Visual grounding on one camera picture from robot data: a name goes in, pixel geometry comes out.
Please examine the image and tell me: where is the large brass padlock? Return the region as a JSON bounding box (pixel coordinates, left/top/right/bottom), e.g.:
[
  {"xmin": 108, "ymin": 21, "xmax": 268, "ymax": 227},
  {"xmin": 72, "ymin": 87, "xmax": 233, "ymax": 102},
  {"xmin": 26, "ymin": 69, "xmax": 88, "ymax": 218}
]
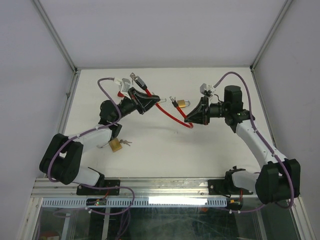
[{"xmin": 96, "ymin": 138, "xmax": 132, "ymax": 153}]

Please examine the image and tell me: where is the right aluminium frame post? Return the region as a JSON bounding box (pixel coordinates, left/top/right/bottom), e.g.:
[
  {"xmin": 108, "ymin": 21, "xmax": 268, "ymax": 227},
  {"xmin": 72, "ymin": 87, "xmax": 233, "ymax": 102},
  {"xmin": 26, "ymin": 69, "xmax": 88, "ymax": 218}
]
[{"xmin": 249, "ymin": 0, "xmax": 294, "ymax": 73}]

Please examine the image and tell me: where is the red thin-cable padlock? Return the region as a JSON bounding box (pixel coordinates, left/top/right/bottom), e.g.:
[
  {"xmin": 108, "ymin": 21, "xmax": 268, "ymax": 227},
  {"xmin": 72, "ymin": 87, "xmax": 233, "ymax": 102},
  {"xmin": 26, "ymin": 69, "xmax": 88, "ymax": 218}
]
[{"xmin": 117, "ymin": 91, "xmax": 124, "ymax": 98}]

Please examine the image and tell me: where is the white slotted cable duct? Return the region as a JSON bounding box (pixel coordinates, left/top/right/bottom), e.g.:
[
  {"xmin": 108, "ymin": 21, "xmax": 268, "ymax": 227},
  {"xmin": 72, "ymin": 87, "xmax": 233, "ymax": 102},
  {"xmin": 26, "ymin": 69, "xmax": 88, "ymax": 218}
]
[{"xmin": 42, "ymin": 196, "xmax": 227, "ymax": 208}]

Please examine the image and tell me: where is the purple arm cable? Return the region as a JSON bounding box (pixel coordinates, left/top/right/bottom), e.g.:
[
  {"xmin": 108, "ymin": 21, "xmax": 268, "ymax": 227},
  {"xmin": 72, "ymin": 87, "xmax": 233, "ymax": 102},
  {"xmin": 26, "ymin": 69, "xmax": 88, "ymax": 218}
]
[
  {"xmin": 46, "ymin": 77, "xmax": 123, "ymax": 187},
  {"xmin": 213, "ymin": 71, "xmax": 295, "ymax": 215}
]

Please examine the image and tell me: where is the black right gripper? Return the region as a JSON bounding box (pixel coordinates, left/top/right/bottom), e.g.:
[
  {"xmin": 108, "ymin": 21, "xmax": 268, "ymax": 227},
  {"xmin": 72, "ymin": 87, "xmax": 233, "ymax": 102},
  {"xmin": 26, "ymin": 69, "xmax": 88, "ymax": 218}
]
[{"xmin": 184, "ymin": 95, "xmax": 229, "ymax": 126}]

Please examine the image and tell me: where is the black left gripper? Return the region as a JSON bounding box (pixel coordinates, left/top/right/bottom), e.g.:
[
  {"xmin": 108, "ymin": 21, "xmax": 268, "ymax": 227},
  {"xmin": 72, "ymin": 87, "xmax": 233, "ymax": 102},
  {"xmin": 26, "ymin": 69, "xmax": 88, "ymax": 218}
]
[{"xmin": 113, "ymin": 87, "xmax": 161, "ymax": 123}]

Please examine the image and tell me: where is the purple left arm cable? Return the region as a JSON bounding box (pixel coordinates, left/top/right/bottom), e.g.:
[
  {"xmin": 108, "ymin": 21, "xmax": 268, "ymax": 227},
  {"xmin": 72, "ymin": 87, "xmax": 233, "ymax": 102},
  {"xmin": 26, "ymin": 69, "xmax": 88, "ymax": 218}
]
[{"xmin": 46, "ymin": 77, "xmax": 123, "ymax": 187}]

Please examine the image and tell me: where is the aluminium frame post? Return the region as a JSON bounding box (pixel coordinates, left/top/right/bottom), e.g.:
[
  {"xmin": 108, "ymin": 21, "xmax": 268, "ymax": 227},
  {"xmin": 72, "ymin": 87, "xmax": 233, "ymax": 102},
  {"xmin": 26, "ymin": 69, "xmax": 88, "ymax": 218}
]
[
  {"xmin": 31, "ymin": 0, "xmax": 78, "ymax": 74},
  {"xmin": 249, "ymin": 0, "xmax": 294, "ymax": 73}
]

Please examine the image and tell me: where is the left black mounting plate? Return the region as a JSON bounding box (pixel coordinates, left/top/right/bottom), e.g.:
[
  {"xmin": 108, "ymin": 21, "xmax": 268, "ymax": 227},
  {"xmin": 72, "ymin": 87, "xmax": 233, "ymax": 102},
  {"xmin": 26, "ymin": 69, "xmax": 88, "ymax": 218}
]
[{"xmin": 76, "ymin": 179, "xmax": 121, "ymax": 196}]

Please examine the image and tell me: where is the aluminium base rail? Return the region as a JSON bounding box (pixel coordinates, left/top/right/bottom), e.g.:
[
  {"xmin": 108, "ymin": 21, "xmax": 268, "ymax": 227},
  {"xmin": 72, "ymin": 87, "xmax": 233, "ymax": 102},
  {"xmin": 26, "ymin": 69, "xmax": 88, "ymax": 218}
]
[{"xmin": 31, "ymin": 177, "xmax": 224, "ymax": 198}]

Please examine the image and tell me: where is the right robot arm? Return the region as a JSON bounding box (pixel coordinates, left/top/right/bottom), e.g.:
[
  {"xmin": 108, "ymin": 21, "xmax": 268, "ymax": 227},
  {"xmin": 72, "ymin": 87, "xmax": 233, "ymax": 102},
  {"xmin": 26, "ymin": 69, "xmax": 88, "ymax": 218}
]
[{"xmin": 185, "ymin": 83, "xmax": 301, "ymax": 205}]

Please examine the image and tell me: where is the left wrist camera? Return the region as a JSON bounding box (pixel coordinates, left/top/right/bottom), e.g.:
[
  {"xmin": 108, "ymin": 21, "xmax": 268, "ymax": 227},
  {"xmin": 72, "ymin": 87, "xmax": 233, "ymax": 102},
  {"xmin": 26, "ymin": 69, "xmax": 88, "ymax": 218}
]
[{"xmin": 113, "ymin": 78, "xmax": 133, "ymax": 96}]

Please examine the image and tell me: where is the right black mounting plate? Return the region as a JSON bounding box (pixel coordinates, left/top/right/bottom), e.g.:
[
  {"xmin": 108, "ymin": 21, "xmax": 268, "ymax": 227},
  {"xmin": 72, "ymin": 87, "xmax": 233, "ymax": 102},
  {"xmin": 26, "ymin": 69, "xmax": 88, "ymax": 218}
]
[{"xmin": 207, "ymin": 179, "xmax": 253, "ymax": 197}]

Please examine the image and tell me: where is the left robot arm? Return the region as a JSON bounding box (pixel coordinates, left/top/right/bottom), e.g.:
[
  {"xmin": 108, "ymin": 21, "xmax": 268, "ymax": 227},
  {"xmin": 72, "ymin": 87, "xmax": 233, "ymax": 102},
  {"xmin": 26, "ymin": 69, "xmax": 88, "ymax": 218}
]
[{"xmin": 39, "ymin": 87, "xmax": 161, "ymax": 195}]

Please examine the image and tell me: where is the medium brass padlock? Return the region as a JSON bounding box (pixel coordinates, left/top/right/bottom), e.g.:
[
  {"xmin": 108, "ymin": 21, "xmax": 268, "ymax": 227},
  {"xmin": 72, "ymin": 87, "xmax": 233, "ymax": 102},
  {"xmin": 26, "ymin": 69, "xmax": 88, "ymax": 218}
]
[{"xmin": 176, "ymin": 99, "xmax": 191, "ymax": 109}]

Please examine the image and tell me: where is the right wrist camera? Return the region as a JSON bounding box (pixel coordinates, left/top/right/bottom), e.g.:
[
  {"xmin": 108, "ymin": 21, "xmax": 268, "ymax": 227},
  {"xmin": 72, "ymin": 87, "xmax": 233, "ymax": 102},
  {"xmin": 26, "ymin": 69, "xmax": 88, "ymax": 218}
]
[{"xmin": 199, "ymin": 83, "xmax": 216, "ymax": 98}]

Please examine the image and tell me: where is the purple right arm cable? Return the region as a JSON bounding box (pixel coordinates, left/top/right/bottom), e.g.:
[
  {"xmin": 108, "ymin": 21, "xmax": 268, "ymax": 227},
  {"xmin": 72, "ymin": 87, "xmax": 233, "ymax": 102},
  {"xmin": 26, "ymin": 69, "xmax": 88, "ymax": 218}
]
[{"xmin": 213, "ymin": 71, "xmax": 295, "ymax": 215}]

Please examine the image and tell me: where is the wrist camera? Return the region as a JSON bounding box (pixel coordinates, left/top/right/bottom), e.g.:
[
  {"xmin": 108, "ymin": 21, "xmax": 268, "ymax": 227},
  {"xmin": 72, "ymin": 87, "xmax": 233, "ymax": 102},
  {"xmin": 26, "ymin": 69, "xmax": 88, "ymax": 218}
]
[
  {"xmin": 113, "ymin": 78, "xmax": 133, "ymax": 96},
  {"xmin": 199, "ymin": 83, "xmax": 216, "ymax": 98}
]

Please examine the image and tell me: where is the black mounting plate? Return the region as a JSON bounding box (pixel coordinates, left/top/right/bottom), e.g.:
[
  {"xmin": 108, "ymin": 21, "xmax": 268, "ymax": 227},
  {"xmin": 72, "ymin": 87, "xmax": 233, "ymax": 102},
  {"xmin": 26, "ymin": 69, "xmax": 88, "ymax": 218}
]
[
  {"xmin": 76, "ymin": 179, "xmax": 121, "ymax": 196},
  {"xmin": 207, "ymin": 179, "xmax": 253, "ymax": 197}
]

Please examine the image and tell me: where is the thick red cable lock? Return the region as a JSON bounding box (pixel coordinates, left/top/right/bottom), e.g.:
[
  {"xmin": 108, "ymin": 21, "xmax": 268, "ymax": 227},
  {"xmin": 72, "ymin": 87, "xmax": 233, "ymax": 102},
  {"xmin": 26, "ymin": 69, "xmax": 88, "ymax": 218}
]
[{"xmin": 129, "ymin": 72, "xmax": 194, "ymax": 129}]

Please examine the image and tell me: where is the left aluminium frame post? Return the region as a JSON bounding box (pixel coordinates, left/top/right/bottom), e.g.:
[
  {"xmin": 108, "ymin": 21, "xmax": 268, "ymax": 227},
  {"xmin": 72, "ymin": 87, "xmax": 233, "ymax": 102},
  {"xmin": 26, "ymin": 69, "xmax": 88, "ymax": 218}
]
[{"xmin": 31, "ymin": 0, "xmax": 78, "ymax": 74}]

